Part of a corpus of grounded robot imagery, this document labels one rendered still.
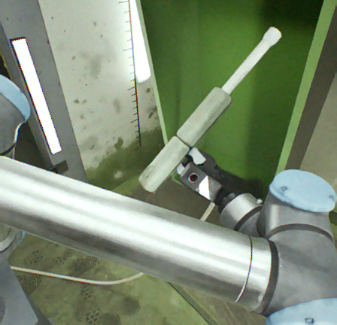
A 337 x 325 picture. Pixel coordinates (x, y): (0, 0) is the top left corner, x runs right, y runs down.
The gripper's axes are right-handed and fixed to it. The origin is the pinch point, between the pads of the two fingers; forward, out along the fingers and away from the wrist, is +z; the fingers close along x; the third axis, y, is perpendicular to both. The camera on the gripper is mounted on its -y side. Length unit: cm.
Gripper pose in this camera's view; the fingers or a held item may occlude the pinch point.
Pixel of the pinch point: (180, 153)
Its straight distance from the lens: 69.8
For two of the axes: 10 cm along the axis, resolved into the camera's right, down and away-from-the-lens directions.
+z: -5.1, -5.7, 6.5
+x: 6.1, -7.7, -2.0
